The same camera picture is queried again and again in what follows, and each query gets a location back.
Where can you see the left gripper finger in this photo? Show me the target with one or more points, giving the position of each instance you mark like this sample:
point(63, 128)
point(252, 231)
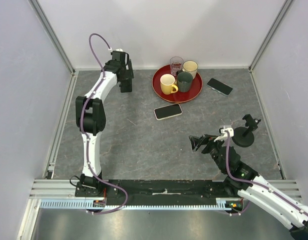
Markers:
point(122, 79)
point(130, 74)

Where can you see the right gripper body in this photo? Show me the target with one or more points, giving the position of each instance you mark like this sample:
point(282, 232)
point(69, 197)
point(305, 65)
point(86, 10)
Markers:
point(213, 146)

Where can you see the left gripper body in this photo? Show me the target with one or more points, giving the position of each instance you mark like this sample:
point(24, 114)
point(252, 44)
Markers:
point(123, 67)

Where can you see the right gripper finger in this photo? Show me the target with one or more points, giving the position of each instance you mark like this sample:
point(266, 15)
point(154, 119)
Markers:
point(207, 138)
point(195, 143)

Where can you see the black folding phone stand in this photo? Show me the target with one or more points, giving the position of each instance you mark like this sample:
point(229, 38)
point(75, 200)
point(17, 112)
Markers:
point(126, 89)

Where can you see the black round base phone holder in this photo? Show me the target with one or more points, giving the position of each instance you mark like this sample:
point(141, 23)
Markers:
point(243, 135)

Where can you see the cream cased phone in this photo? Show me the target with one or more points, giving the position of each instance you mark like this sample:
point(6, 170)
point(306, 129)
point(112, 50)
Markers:
point(168, 111)

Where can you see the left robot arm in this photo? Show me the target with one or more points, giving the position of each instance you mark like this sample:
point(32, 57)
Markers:
point(91, 120)

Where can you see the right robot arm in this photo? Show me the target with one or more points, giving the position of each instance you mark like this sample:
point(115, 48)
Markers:
point(247, 183)

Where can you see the teal cased phone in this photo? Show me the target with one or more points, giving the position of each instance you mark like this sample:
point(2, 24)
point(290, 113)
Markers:
point(219, 87)

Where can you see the yellow mug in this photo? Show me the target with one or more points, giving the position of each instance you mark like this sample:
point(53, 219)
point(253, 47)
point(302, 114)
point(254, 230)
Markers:
point(168, 85)

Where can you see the red round tray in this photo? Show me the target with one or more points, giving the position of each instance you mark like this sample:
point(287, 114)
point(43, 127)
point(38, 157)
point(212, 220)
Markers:
point(177, 97)

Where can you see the clear glass cup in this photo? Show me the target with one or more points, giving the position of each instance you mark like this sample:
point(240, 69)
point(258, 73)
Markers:
point(176, 64)

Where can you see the dark green mug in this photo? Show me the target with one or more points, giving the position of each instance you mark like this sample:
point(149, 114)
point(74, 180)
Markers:
point(184, 81)

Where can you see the cream mug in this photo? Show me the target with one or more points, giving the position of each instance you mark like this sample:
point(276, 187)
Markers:
point(190, 67)

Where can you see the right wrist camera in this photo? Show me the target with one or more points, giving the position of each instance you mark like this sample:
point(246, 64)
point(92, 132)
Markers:
point(226, 132)

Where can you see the slotted cable duct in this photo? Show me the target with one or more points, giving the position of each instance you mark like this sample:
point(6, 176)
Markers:
point(96, 205)

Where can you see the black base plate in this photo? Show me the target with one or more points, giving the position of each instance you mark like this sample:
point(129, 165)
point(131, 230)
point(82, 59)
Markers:
point(159, 191)

